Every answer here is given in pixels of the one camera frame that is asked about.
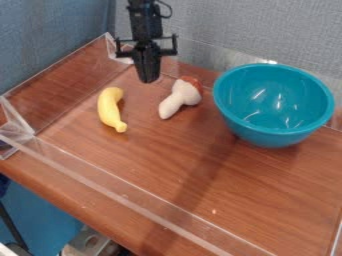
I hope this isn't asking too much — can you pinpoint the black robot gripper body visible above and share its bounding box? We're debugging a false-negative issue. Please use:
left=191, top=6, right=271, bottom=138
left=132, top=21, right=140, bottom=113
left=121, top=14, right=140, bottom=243
left=126, top=0, right=177, bottom=56

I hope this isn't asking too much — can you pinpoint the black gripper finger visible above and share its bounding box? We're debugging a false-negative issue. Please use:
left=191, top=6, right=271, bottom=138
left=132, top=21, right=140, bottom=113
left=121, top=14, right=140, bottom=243
left=149, top=43, right=161, bottom=82
left=132, top=43, right=148, bottom=83

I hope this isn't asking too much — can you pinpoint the white mushroom with red cap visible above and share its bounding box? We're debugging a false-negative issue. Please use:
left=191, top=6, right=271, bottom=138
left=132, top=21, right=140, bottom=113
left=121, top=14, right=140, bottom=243
left=157, top=76, right=203, bottom=119

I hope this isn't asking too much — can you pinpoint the blue plastic bowl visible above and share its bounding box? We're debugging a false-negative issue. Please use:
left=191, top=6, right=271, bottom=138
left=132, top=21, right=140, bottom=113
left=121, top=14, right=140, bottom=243
left=212, top=63, right=335, bottom=148

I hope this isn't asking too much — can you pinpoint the yellow toy banana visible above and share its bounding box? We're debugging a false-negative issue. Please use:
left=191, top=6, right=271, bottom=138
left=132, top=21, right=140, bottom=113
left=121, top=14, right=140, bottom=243
left=97, top=87, right=126, bottom=133

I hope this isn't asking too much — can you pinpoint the black stand leg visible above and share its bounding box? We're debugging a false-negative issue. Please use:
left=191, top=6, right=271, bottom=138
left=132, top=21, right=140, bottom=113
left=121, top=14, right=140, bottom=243
left=0, top=201, right=28, bottom=250

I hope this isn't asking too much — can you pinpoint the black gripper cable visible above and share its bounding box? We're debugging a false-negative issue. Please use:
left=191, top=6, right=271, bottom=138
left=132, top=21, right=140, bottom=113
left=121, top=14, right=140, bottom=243
left=155, top=0, right=173, bottom=20

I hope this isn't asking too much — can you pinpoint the clear acrylic barrier frame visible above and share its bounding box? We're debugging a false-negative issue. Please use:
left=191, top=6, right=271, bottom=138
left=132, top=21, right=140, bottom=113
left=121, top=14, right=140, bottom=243
left=0, top=35, right=342, bottom=256

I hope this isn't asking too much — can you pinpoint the grey metal bracket under table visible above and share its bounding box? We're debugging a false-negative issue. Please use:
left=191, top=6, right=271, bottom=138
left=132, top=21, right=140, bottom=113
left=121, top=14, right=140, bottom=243
left=58, top=226, right=118, bottom=256

